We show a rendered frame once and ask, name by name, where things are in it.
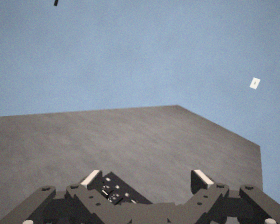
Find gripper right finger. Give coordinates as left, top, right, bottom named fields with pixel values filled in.
left=167, top=170, right=280, bottom=224

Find black lighting desk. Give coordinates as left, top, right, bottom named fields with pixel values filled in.
left=57, top=172, right=153, bottom=224

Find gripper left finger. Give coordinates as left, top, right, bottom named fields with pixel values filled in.
left=0, top=170, right=132, bottom=224

